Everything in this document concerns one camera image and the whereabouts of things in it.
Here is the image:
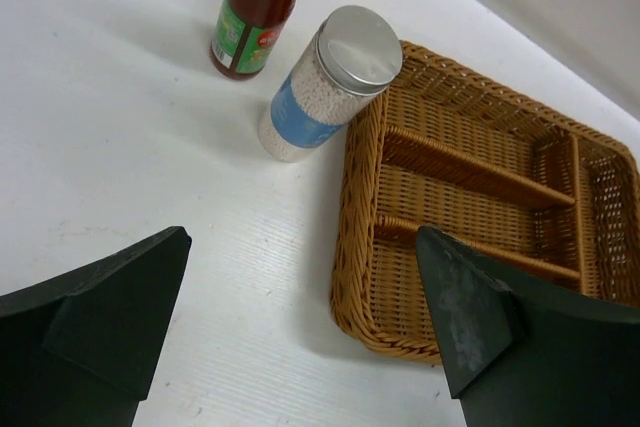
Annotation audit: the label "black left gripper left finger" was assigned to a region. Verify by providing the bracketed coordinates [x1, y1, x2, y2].
[1, 226, 192, 426]

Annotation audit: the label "red sauce bottle green label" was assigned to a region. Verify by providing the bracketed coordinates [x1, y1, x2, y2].
[210, 0, 296, 80]

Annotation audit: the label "woven wicker divided basket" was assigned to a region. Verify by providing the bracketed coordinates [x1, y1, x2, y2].
[329, 42, 639, 364]

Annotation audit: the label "clear jar white beads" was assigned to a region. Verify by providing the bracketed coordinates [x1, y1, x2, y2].
[258, 5, 403, 162]

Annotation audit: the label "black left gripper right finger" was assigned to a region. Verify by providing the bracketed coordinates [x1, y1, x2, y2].
[416, 226, 639, 426]

